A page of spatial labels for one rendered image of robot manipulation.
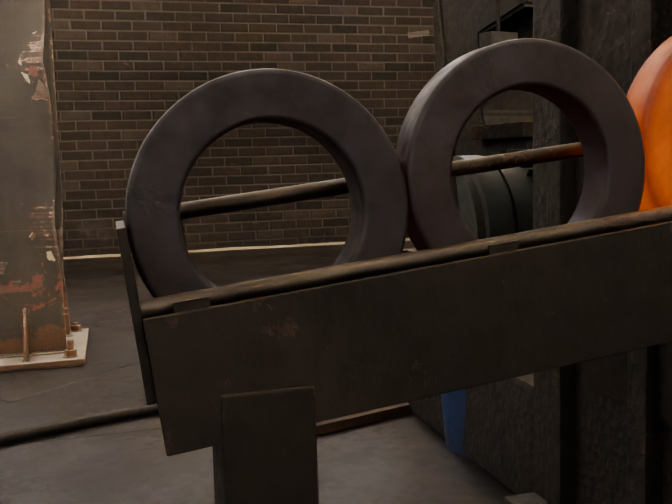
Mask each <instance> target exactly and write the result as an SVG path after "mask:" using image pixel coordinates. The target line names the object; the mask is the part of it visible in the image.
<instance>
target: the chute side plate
mask: <svg viewBox="0 0 672 504"><path fill-rule="evenodd" d="M143 326H144V331H145V337H146V343H147V349H148V354H149V360H150V366H151V371H152V377H153V383H154V389H155V394H156V400H157V406H158V412H159V417H160V423H161V429H162V435H163V440H164V446H165V452H166V455H167V456H172V455H176V454H181V453H185V452H189V451H194V450H198V449H203V448H207V447H211V446H216V445H220V444H222V422H221V400H220V399H221V396H222V395H224V394H234V393H244V392H254V391H264V390H274V389H284V388H293V387H303V386H314V388H315V406H316V423H317V422H321V421H326V420H330V419H334V418H339V417H343V416H348V415H352V414H356V413H361V412H365V411H370V410H374V409H378V408H383V407H387V406H392V405H396V404H400V403H405V402H409V401H413V400H418V399H422V398H427V397H431V396H435V395H440V394H444V393H449V392H453V391H457V390H462V389H466V388H471V387H475V386H479V385H484V384H488V383H493V382H497V381H501V380H506V379H510V378H515V377H519V376H523V375H528V374H532V373H536V372H541V371H545V370H550V369H554V368H558V367H563V366H567V365H572V364H576V363H580V362H585V361H589V360H594V359H598V358H602V357H607V356H611V355H616V354H620V353H624V352H629V351H633V350H638V349H642V348H646V347H651V346H655V345H660V344H664V343H668V342H672V221H669V222H663V223H658V224H652V225H647V226H642V227H636V228H631V229H625V230H620V231H614V232H609V233H604V234H598V235H593V236H587V237H582V238H577V239H571V240H566V241H560V242H555V243H550V244H544V245H539V246H533V247H528V248H523V249H517V250H512V251H506V252H501V253H496V254H490V255H485V256H479V257H474V258H469V259H463V260H458V261H452V262H447V263H442V264H436V265H431V266H425V267H420V268H415V269H409V270H404V271H398V272H393V273H387V274H382V275H377V276H371V277H366V278H360V279H355V280H350V281H344V282H339V283H333V284H328V285H323V286H317V287H312V288H306V289H301V290H296V291H290V292H285V293H279V294H274V295H269V296H263V297H258V298H252V299H247V300H242V301H236V302H231V303H225V304H220V305H215V306H209V307H204V308H198V309H193V310H188V311H182V312H177V313H171V314H166V315H161V316H155V317H150V318H144V319H143Z"/></svg>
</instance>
